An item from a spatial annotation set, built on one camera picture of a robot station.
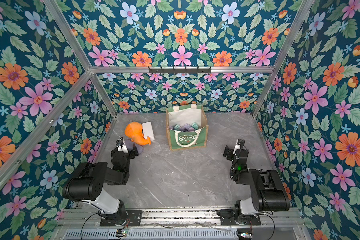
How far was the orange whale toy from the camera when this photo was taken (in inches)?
39.6

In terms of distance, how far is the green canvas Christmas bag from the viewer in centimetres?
88

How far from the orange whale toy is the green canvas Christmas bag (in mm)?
185
